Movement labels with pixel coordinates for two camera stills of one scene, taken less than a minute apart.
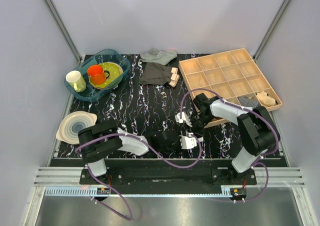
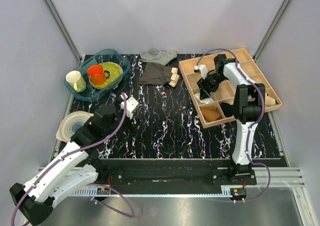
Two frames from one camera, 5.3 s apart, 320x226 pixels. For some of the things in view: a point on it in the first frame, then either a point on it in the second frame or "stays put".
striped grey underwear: (161, 57) stays put
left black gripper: (179, 146) -> (130, 127)
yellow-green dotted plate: (115, 70) stays put
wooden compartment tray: (233, 75) stays put
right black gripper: (194, 128) -> (203, 83)
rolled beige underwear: (265, 99) stays put
